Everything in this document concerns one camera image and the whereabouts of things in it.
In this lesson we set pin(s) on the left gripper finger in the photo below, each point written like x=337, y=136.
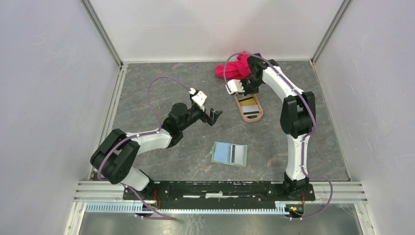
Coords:
x=211, y=120
x=214, y=114

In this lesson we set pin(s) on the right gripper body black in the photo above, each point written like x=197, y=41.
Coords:
x=250, y=85

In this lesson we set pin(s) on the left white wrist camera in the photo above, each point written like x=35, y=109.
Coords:
x=198, y=97

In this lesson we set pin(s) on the white slotted cable duct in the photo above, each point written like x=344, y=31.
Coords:
x=112, y=207

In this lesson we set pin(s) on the white striped credit card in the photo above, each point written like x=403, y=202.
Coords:
x=237, y=154

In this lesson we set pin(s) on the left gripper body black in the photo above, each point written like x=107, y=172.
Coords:
x=195, y=114

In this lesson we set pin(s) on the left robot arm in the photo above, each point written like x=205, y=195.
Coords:
x=114, y=158

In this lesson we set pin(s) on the patterned white credit card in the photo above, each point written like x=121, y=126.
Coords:
x=243, y=98

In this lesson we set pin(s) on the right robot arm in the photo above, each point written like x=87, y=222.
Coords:
x=297, y=118

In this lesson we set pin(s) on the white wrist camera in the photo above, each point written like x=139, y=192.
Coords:
x=234, y=87
x=198, y=97

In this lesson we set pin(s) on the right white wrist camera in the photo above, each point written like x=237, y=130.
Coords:
x=234, y=87

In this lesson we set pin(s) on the pink oval tray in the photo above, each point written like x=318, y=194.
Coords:
x=250, y=120

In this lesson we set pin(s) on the green card holder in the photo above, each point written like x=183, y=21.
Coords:
x=220, y=153

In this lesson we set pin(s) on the yellow credit card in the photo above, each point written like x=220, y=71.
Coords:
x=247, y=102

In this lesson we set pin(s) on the red cloth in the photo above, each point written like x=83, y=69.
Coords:
x=238, y=69

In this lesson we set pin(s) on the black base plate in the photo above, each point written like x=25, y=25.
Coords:
x=211, y=195

